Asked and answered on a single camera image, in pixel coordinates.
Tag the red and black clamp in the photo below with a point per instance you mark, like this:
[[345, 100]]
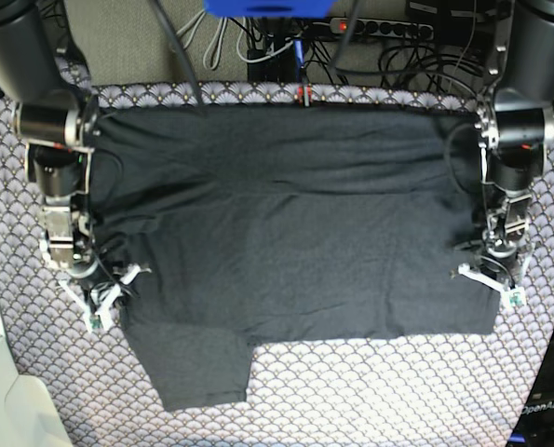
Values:
[[304, 95]]

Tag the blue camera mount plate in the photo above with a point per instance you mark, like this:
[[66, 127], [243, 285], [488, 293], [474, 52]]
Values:
[[269, 8]]

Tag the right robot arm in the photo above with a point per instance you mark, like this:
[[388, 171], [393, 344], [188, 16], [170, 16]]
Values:
[[57, 121]]

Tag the dark grey T-shirt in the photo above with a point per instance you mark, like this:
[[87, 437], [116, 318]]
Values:
[[266, 224]]

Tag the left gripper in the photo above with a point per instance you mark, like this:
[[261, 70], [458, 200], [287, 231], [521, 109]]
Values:
[[498, 264]]

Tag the white plastic bin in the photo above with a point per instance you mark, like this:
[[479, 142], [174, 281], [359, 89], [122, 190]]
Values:
[[28, 416]]

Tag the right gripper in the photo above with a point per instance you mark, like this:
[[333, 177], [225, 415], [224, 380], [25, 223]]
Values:
[[96, 287]]

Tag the black power strip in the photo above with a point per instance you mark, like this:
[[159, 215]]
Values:
[[393, 29]]

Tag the blue clamp handle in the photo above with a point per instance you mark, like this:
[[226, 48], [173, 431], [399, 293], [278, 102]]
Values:
[[299, 53]]

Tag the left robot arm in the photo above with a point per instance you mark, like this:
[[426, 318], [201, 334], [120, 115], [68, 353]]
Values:
[[515, 110]]

